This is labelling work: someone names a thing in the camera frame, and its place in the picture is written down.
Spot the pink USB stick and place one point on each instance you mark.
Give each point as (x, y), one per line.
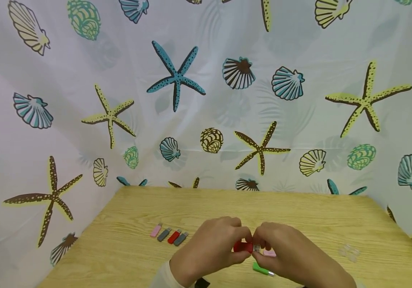
(269, 253)
(156, 230)

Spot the gray USB stick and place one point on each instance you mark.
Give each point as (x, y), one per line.
(163, 235)
(180, 239)

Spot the person's left hand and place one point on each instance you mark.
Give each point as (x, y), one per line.
(207, 248)

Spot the person's right fingers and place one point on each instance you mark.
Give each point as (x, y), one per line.
(264, 243)

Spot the clear plastic cap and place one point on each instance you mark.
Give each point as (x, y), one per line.
(343, 251)
(349, 247)
(353, 255)

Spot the person's right forearm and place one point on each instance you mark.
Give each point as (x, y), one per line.
(335, 276)

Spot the person's left index finger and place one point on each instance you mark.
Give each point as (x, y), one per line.
(243, 232)

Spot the person's left fingers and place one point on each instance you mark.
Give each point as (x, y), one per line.
(231, 220)

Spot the person's left thumb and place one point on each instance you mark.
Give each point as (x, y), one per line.
(239, 258)

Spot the red USB stick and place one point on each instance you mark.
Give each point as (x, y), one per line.
(244, 247)
(173, 237)

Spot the person's left forearm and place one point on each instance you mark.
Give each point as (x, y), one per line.
(171, 278)

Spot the green USB stick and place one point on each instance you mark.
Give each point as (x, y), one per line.
(261, 268)

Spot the black wrist band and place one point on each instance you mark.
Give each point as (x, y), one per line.
(202, 283)

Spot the person's right thumb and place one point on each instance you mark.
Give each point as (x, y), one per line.
(265, 260)

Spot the person's right index finger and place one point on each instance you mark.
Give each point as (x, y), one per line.
(259, 232)

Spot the person's right hand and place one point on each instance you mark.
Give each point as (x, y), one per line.
(288, 250)

